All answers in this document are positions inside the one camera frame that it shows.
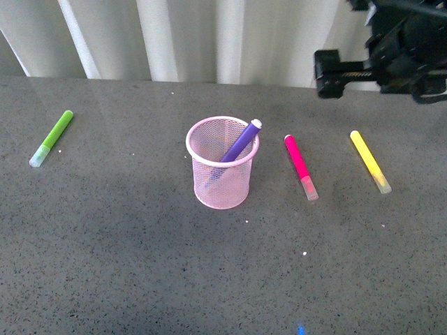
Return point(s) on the pink marker pen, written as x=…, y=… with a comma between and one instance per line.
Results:
x=301, y=168

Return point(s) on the green marker pen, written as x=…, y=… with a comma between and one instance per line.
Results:
x=44, y=149

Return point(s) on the white curtain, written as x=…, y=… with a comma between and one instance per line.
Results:
x=227, y=42

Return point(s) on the yellow marker pen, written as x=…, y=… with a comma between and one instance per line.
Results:
x=370, y=163

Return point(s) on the purple marker pen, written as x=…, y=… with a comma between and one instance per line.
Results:
x=246, y=136

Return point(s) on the pink mesh cup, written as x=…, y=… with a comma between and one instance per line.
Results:
x=207, y=141

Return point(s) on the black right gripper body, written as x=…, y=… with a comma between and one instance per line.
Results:
x=406, y=52

